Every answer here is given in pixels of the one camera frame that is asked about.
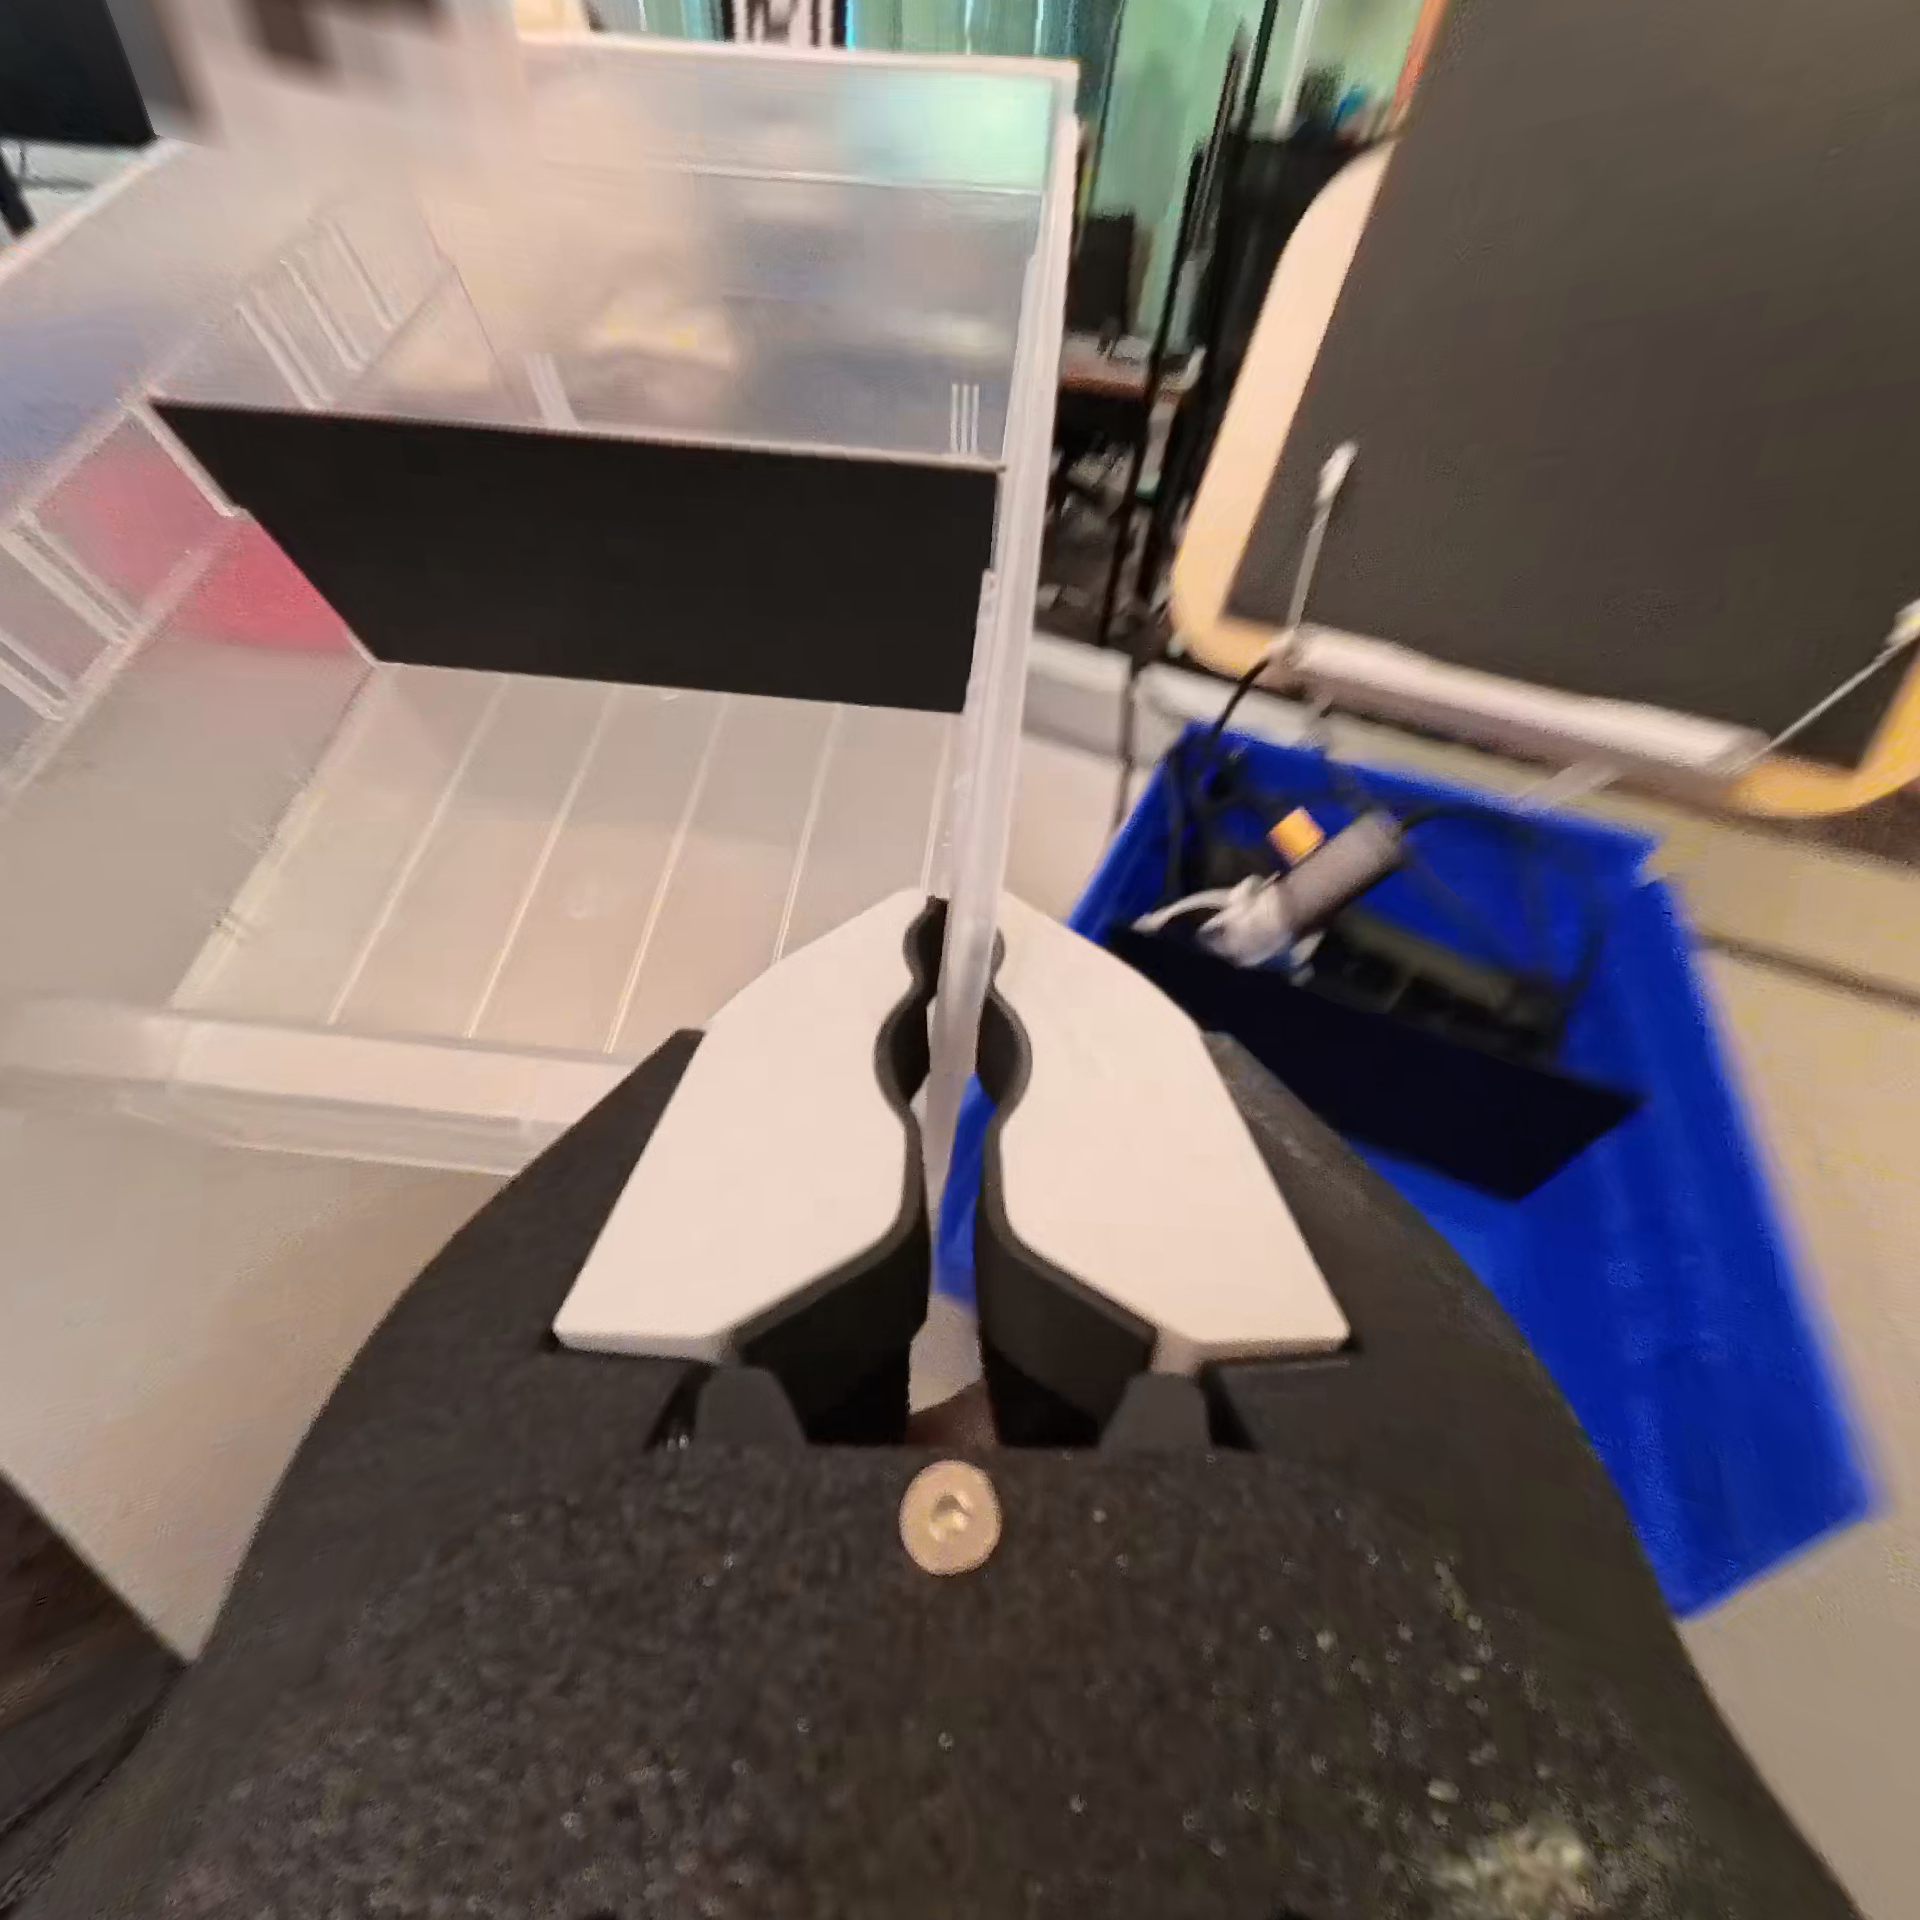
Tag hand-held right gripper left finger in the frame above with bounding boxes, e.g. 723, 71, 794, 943
551, 886, 951, 1445

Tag grey desk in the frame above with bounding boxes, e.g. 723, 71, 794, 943
0, 645, 1920, 1920

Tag blue plastic bin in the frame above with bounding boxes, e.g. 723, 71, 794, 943
936, 718, 1877, 1622

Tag wood-framed black panel stand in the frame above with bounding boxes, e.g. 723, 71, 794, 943
1169, 0, 1920, 819

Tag black cable orange plugs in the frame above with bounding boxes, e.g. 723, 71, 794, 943
1185, 660, 1605, 1022

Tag black rectangular device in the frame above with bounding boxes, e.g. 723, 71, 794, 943
150, 397, 1003, 715

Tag clear plastic bin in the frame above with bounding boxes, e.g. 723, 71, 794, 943
0, 30, 1085, 1201

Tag black divider panel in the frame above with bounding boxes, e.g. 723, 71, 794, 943
1109, 920, 1643, 1201

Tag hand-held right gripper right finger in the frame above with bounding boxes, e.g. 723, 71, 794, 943
974, 895, 1350, 1445

